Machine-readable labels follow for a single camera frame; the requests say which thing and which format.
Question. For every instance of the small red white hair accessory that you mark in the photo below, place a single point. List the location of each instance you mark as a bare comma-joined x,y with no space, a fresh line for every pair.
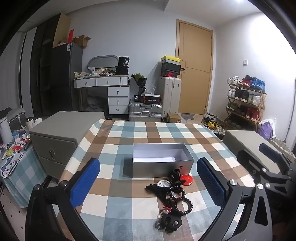
167,209

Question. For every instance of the silver suitcase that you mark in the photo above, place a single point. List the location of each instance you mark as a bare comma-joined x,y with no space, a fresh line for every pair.
144,112

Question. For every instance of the small cardboard box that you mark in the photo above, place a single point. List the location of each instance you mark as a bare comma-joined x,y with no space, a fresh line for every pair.
174,118

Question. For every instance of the red paper bag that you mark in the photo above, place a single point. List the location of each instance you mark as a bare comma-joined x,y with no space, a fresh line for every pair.
72,36

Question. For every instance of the dark wrapped bouquet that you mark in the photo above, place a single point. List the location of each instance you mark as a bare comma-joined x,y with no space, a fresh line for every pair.
140,80

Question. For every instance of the grey arched mirror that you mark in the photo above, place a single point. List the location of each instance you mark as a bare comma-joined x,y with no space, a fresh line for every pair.
103,61

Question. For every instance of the black red flat box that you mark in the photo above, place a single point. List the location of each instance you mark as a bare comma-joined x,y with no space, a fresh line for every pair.
151,99

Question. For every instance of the silver box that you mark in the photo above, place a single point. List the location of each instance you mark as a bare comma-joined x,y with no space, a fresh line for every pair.
161,170

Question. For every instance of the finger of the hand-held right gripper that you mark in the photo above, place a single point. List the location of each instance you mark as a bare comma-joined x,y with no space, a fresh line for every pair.
247,160
269,153

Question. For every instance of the clutter on desk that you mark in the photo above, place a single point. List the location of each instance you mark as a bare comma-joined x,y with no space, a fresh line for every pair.
99,72

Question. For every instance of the white dressing desk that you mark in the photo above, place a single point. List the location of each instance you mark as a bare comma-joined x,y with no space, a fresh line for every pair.
118,95

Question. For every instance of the open cardboard box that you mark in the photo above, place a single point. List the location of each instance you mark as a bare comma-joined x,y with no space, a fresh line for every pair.
81,41

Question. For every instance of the floor mat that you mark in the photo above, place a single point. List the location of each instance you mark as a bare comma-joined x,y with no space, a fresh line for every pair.
187,116

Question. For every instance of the red round badge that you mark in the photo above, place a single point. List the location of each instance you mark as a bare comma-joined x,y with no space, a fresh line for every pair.
186,180

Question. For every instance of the dark grey fridge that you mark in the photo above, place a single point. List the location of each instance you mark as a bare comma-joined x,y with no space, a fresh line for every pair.
67,76

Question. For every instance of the wooden door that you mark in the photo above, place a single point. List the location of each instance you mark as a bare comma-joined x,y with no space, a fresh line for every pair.
194,69

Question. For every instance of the flat cardboard sheet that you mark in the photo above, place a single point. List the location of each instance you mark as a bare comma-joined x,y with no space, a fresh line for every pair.
62,30

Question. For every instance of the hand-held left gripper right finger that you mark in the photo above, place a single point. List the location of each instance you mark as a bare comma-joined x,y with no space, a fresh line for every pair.
212,183

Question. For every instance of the long black hair clip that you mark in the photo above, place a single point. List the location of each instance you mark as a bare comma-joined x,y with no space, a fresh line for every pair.
157,190

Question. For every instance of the white round compact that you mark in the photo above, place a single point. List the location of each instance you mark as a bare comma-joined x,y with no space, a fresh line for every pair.
163,184

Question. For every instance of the purple bag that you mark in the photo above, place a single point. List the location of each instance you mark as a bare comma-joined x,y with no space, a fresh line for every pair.
264,131

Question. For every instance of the thin black hair band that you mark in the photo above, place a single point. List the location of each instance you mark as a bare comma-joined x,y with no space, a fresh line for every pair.
155,224

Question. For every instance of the wooden shoe rack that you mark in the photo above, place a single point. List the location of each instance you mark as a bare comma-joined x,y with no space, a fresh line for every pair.
262,102

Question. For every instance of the white bin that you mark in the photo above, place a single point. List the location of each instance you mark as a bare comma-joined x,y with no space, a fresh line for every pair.
5,129

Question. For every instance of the pile of shoes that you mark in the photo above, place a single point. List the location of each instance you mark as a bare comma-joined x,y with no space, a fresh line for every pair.
212,122

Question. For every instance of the white suitcase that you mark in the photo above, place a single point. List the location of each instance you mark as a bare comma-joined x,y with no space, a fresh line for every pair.
170,95

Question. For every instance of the shoe rack with shoes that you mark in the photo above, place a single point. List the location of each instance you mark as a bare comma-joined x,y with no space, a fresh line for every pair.
245,95

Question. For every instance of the grey bedside cabinet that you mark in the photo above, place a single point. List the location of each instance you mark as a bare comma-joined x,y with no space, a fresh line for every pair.
60,134
242,139

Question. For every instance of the small black box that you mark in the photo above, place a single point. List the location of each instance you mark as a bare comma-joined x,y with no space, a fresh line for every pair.
137,98

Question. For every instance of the black paper bag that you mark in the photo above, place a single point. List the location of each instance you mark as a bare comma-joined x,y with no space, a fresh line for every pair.
122,66

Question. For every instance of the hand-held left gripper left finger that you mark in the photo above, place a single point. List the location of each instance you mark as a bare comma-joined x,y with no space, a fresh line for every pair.
85,183

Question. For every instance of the wicker basket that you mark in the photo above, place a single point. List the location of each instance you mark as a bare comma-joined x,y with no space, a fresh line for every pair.
285,148

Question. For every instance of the red black shoe box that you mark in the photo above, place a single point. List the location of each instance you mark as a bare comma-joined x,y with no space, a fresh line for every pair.
170,74

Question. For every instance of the clear plastic bag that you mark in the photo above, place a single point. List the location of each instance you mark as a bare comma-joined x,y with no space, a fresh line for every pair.
150,90

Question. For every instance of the checked tablecloth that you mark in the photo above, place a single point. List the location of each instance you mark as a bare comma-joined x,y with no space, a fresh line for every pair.
129,197

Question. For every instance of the paper rolls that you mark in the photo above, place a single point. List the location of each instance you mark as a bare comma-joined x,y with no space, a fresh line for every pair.
33,122

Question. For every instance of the dark wardrobe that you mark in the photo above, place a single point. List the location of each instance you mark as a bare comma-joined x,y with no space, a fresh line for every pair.
42,69

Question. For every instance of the yellow lid shoe box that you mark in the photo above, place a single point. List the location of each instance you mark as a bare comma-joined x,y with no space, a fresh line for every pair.
170,59

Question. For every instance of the cluttered checked side table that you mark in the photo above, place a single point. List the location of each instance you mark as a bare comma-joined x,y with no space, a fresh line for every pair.
20,176

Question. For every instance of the black hair claw clip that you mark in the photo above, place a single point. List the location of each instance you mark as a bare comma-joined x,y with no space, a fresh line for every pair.
174,178
170,222

